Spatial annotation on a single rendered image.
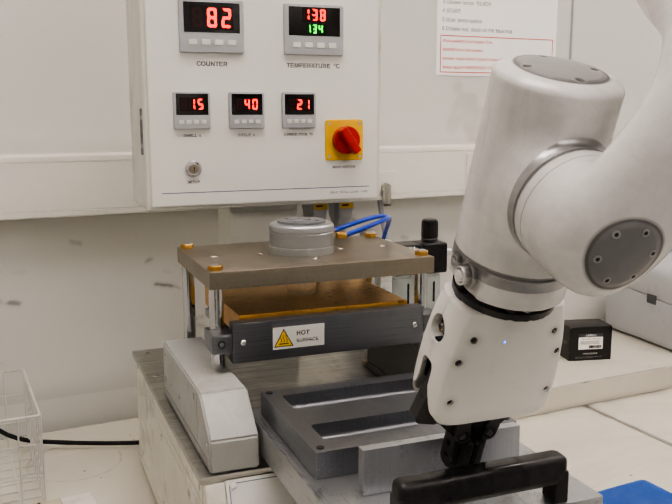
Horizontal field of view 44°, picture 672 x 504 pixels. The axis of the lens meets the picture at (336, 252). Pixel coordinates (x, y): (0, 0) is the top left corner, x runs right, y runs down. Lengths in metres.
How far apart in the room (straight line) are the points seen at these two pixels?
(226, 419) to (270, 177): 0.40
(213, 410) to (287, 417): 0.09
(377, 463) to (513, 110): 0.32
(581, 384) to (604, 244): 1.11
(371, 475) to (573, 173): 0.32
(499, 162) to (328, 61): 0.64
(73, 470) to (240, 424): 0.53
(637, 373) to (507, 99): 1.19
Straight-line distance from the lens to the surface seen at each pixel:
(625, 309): 1.91
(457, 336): 0.59
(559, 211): 0.48
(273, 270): 0.91
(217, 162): 1.11
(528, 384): 0.64
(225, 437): 0.84
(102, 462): 1.35
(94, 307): 1.47
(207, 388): 0.87
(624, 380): 1.65
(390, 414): 0.81
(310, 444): 0.74
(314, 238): 0.98
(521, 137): 0.53
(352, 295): 1.01
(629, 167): 0.47
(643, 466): 1.37
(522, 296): 0.57
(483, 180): 0.55
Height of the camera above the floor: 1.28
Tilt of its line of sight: 10 degrees down
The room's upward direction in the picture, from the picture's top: straight up
